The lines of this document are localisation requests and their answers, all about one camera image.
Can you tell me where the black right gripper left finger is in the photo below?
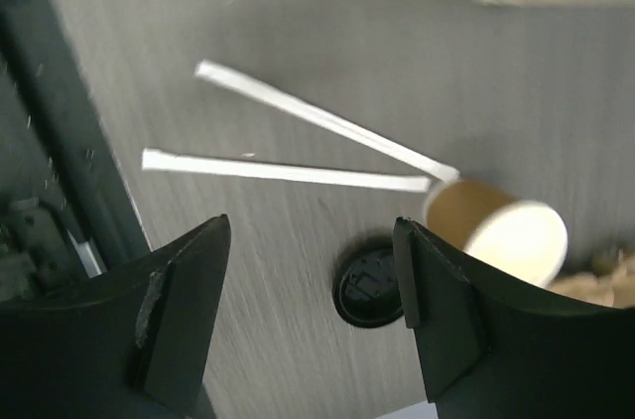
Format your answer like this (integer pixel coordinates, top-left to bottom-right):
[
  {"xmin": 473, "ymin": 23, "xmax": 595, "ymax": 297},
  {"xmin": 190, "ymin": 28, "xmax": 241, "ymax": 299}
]
[{"xmin": 1, "ymin": 215, "xmax": 231, "ymax": 418}]

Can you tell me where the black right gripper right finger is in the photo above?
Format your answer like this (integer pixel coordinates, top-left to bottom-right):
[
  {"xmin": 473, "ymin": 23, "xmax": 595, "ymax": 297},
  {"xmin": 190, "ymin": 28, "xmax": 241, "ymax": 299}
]
[{"xmin": 393, "ymin": 218, "xmax": 634, "ymax": 418}]

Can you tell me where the brown cardboard cup carrier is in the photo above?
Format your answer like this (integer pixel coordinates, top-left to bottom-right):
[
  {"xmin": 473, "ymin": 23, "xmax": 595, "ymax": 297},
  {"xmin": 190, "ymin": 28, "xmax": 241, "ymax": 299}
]
[{"xmin": 547, "ymin": 244, "xmax": 634, "ymax": 309}]

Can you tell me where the white straw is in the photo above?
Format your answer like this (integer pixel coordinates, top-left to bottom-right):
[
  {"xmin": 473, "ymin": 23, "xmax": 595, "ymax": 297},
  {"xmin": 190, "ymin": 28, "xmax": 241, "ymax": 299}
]
[
  {"xmin": 141, "ymin": 148, "xmax": 432, "ymax": 193},
  {"xmin": 194, "ymin": 60, "xmax": 459, "ymax": 182}
]

